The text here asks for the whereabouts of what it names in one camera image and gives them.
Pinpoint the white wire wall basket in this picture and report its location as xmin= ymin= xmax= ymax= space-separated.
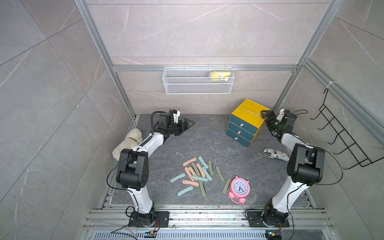
xmin=162 ymin=66 xmax=235 ymax=95

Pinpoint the black wire wall hook rack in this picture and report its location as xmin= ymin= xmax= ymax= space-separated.
xmin=311 ymin=89 xmax=384 ymax=170

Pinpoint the teal fruit knife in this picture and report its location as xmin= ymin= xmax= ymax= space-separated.
xmin=199 ymin=156 xmax=209 ymax=169
xmin=202 ymin=167 xmax=212 ymax=181
xmin=170 ymin=173 xmax=186 ymax=183
xmin=177 ymin=186 xmax=194 ymax=197
xmin=193 ymin=175 xmax=209 ymax=182

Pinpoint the olive fruit knife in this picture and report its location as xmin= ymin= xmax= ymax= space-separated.
xmin=216 ymin=166 xmax=225 ymax=182
xmin=199 ymin=181 xmax=207 ymax=198
xmin=208 ymin=160 xmax=214 ymax=176
xmin=222 ymin=178 xmax=232 ymax=195

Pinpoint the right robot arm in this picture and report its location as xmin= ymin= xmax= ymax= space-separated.
xmin=261 ymin=109 xmax=326 ymax=227

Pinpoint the teal fruit knife left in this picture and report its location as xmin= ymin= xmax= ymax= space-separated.
xmin=170 ymin=173 xmax=186 ymax=183

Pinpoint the teal fruit knife upper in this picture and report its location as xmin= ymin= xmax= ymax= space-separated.
xmin=199 ymin=156 xmax=209 ymax=169

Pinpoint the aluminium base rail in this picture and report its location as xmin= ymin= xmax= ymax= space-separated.
xmin=80 ymin=205 xmax=339 ymax=240

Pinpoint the white patterned toy shoe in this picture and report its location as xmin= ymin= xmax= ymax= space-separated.
xmin=263 ymin=148 xmax=290 ymax=162

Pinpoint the white plush dog toy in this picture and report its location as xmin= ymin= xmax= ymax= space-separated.
xmin=112 ymin=128 xmax=143 ymax=161

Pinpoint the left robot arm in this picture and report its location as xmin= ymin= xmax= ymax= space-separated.
xmin=116 ymin=110 xmax=195 ymax=227

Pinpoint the yellow teal drawer cabinet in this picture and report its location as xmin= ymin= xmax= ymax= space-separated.
xmin=226 ymin=99 xmax=270 ymax=148

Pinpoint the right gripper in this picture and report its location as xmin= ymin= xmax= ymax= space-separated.
xmin=261 ymin=110 xmax=282 ymax=133

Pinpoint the pink fruit knife pair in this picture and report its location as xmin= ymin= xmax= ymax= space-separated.
xmin=188 ymin=167 xmax=197 ymax=176
xmin=185 ymin=167 xmax=195 ymax=182

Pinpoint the teal fruit knife centre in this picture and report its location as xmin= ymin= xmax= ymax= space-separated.
xmin=202 ymin=167 xmax=212 ymax=181

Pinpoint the teal fruit knife middle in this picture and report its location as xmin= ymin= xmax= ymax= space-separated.
xmin=193 ymin=175 xmax=209 ymax=182

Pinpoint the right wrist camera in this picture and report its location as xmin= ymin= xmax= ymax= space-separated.
xmin=277 ymin=109 xmax=285 ymax=122

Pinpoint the pink alarm clock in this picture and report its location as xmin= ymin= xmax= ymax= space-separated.
xmin=228 ymin=176 xmax=251 ymax=205

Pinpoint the teal fruit knife bottom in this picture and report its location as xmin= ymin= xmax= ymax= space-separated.
xmin=177 ymin=186 xmax=194 ymax=197

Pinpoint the pink fruit knife left pair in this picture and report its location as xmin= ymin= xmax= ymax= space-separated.
xmin=185 ymin=167 xmax=195 ymax=182

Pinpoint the yellow item in basket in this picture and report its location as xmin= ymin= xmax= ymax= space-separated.
xmin=209 ymin=71 xmax=232 ymax=82

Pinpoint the olive fruit knife bottom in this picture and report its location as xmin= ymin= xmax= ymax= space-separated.
xmin=199 ymin=181 xmax=207 ymax=198

